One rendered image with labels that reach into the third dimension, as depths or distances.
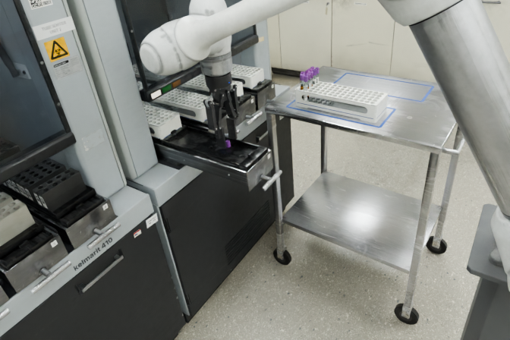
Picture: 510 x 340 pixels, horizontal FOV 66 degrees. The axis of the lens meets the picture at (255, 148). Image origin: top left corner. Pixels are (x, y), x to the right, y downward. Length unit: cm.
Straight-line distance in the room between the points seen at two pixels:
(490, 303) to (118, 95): 111
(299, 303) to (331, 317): 14
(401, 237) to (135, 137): 107
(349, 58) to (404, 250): 217
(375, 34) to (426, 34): 271
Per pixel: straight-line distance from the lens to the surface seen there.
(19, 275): 108
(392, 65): 339
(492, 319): 121
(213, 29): 88
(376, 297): 183
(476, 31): 66
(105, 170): 122
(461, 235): 218
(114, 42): 117
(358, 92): 137
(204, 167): 121
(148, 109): 144
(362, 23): 337
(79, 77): 111
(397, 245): 165
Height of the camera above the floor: 144
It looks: 32 degrees down
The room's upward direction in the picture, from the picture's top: 6 degrees counter-clockwise
